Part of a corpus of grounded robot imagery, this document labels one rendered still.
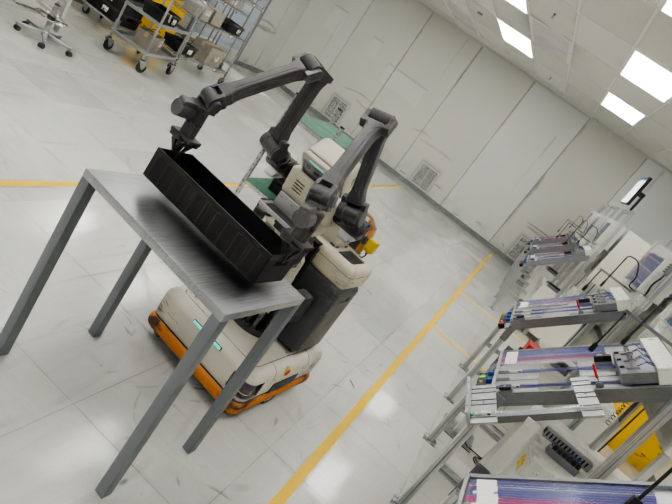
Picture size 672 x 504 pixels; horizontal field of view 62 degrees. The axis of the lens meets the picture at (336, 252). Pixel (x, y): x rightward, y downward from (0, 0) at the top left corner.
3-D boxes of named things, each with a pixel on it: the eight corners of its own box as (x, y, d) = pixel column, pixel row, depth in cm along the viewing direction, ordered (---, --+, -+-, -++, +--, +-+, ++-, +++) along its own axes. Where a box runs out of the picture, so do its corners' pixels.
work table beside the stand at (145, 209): (95, 329, 243) (183, 180, 219) (195, 450, 220) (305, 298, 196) (-8, 348, 203) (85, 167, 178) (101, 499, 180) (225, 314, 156)
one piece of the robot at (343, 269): (238, 294, 308) (321, 170, 283) (306, 363, 290) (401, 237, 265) (197, 300, 278) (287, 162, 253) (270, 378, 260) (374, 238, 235)
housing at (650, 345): (661, 402, 227) (657, 368, 226) (642, 366, 272) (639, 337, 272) (684, 401, 224) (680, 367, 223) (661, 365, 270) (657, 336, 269)
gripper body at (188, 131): (187, 146, 188) (198, 127, 186) (168, 128, 192) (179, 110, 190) (199, 149, 194) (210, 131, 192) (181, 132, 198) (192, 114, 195)
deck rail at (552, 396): (491, 406, 249) (489, 393, 249) (491, 405, 251) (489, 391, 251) (674, 401, 224) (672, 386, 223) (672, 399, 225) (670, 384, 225)
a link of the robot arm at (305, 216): (339, 196, 170) (315, 184, 172) (326, 197, 159) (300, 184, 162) (324, 231, 173) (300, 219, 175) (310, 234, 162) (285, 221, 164)
